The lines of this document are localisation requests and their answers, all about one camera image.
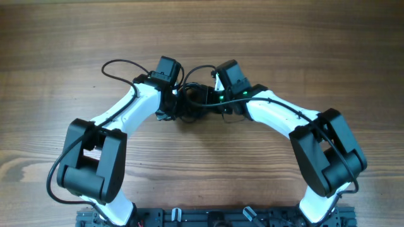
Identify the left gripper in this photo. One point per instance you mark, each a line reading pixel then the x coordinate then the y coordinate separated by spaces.
pixel 166 116

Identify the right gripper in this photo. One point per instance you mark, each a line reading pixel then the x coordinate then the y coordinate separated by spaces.
pixel 209 101

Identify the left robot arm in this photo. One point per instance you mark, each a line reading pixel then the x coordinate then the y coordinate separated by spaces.
pixel 92 163

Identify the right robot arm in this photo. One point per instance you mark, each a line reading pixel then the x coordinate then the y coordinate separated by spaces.
pixel 328 154

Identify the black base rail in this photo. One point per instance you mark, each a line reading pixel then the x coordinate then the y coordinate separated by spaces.
pixel 274 216

